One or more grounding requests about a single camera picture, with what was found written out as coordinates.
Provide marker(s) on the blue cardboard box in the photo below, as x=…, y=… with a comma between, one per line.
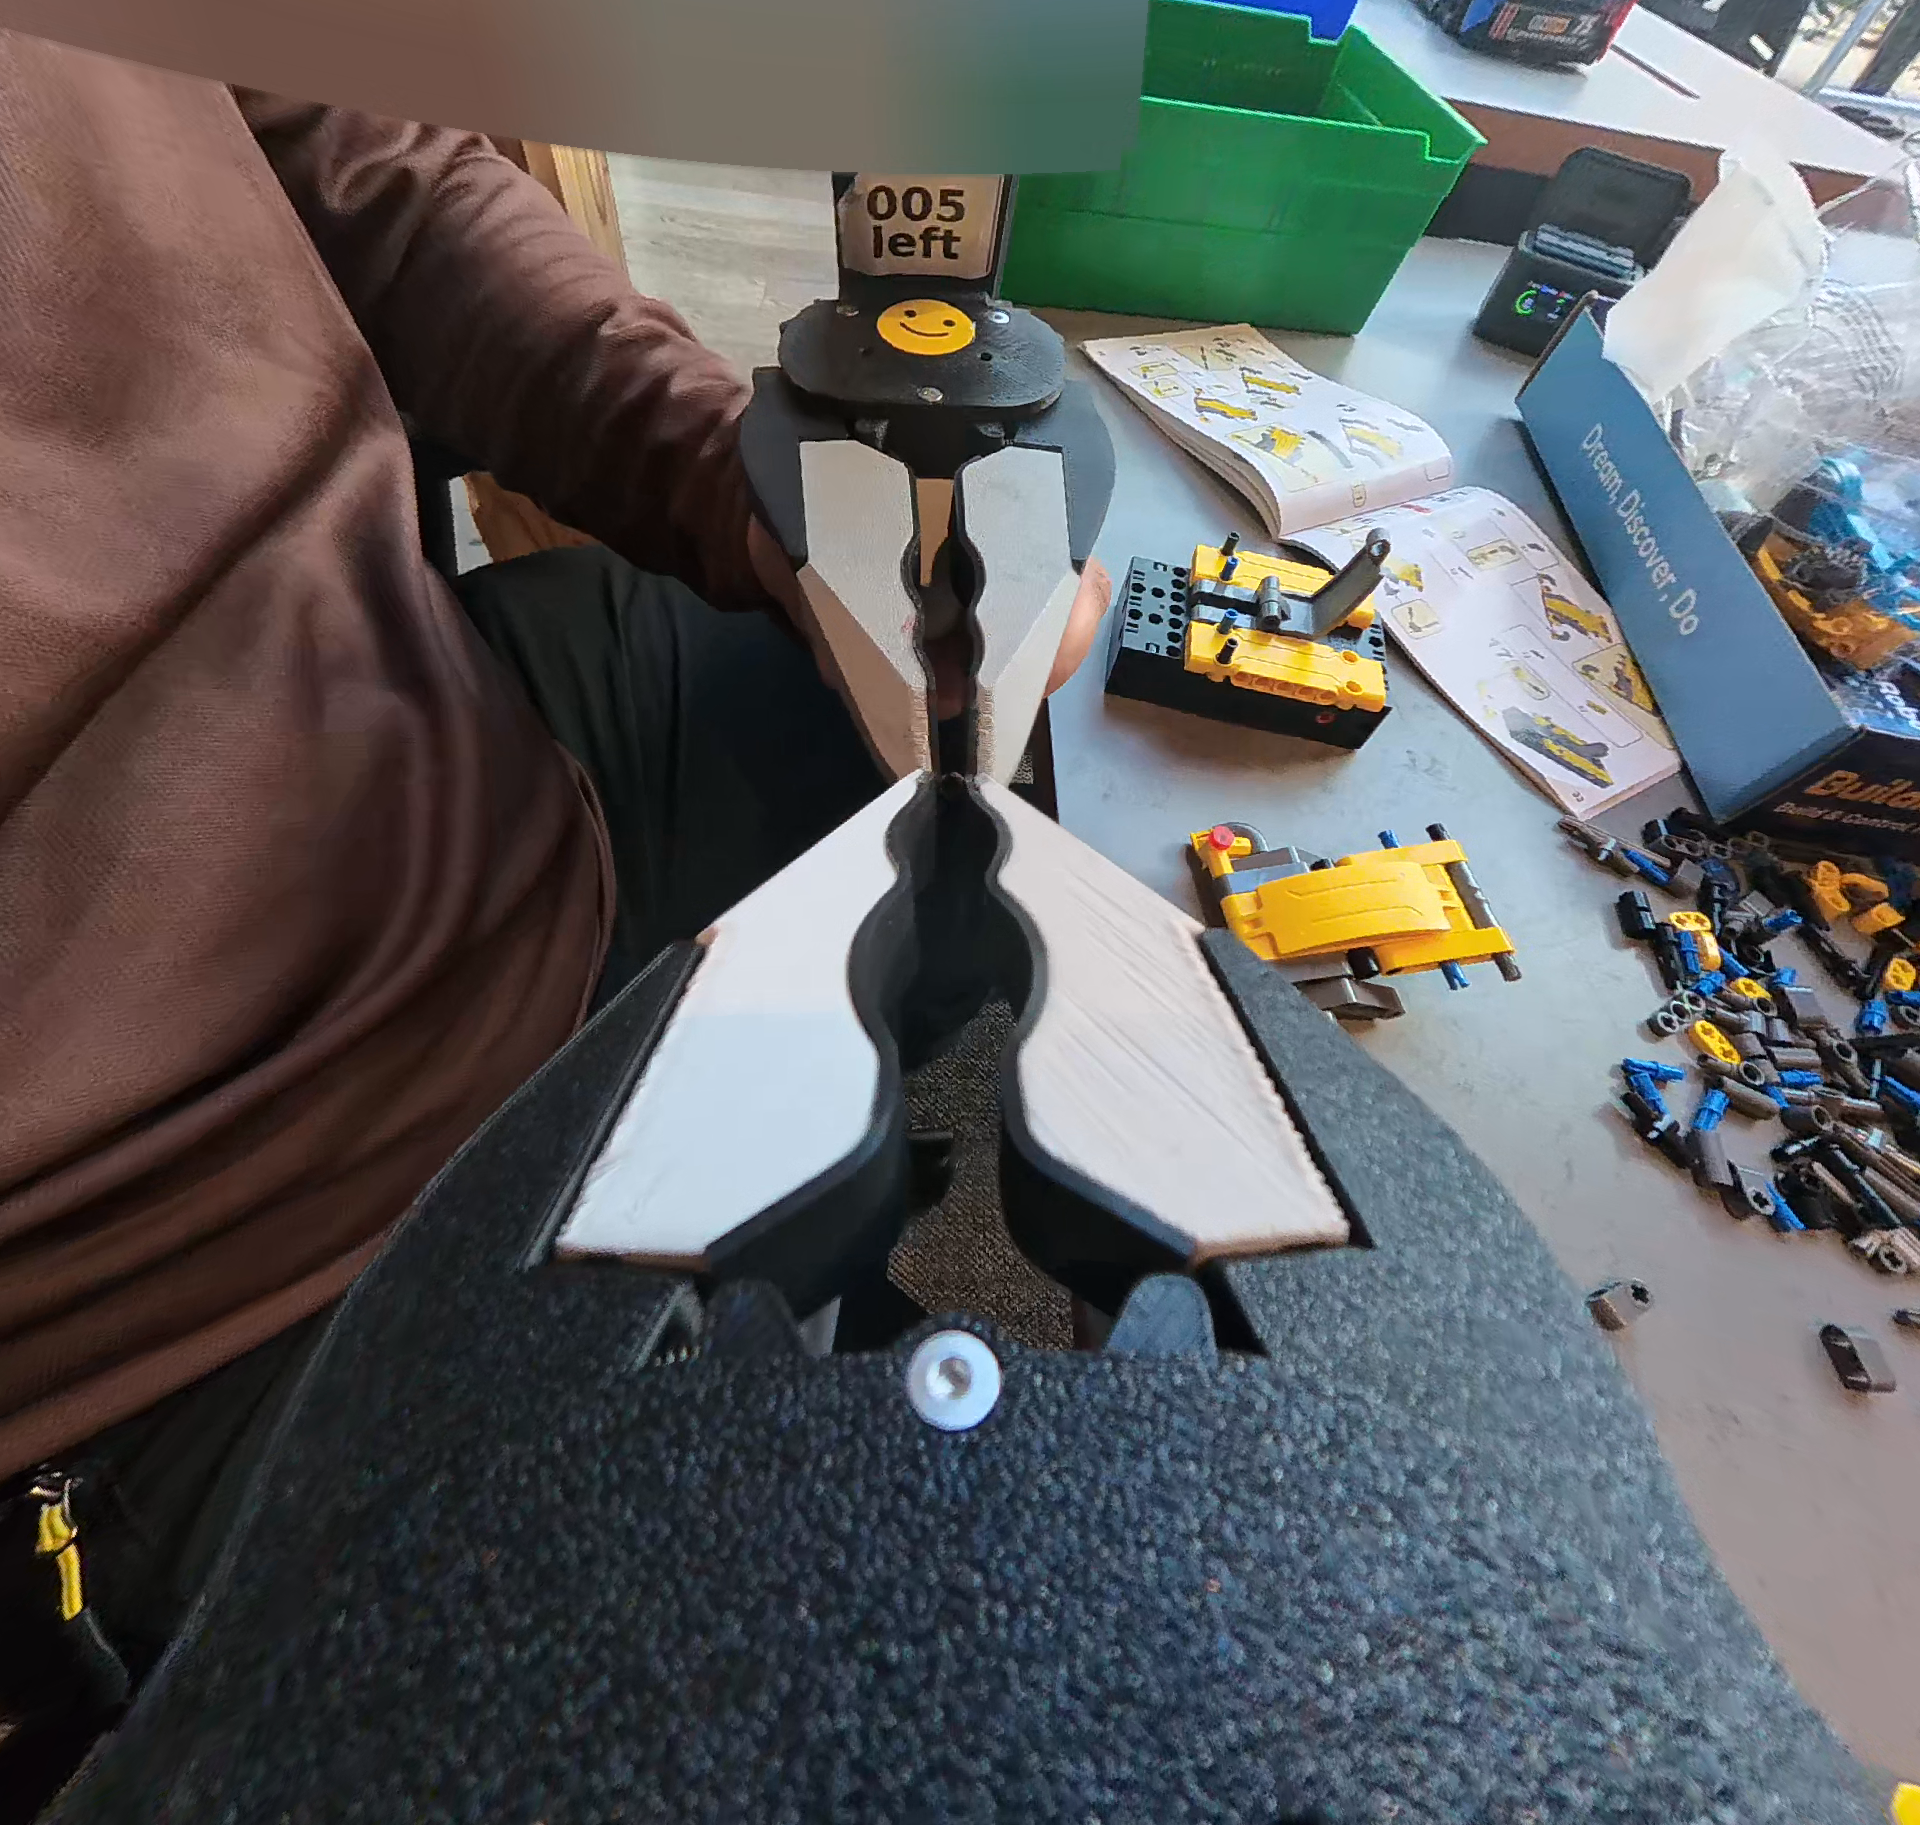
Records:
x=1680, y=580

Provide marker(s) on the black yellow toy base assembly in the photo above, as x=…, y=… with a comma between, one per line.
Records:
x=1260, y=655

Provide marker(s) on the grey desk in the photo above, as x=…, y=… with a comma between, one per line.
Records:
x=1501, y=1182

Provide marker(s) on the dark grey oval link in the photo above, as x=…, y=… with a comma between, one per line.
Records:
x=1857, y=1358

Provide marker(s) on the clear bag with blue parts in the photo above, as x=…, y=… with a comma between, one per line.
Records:
x=1830, y=505

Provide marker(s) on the wooden table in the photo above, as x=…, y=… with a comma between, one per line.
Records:
x=578, y=205

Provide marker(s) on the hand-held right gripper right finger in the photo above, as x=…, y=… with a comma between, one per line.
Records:
x=1170, y=1091

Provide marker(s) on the person's brown shirt torso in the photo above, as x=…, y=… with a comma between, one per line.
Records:
x=224, y=655

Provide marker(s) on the open instruction booklet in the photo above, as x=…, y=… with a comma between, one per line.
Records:
x=1274, y=414

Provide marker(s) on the yellow grey toy hood assembly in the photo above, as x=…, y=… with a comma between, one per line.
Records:
x=1350, y=912

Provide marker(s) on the green plastic bin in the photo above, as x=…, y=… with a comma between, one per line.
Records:
x=1244, y=205

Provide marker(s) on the white plastic bag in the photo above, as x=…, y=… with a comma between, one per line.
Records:
x=1711, y=280

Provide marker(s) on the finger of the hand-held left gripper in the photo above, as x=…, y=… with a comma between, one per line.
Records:
x=855, y=550
x=1028, y=550

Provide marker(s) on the person's left forearm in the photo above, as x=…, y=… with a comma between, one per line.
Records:
x=524, y=325

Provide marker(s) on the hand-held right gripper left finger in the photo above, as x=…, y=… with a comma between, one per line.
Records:
x=751, y=1091

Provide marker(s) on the person's left hand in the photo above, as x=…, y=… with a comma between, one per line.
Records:
x=1088, y=624

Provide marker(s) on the black device with green display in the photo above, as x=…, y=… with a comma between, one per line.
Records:
x=1591, y=250

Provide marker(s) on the pile of small loose bricks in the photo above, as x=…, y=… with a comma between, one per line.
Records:
x=1771, y=1045

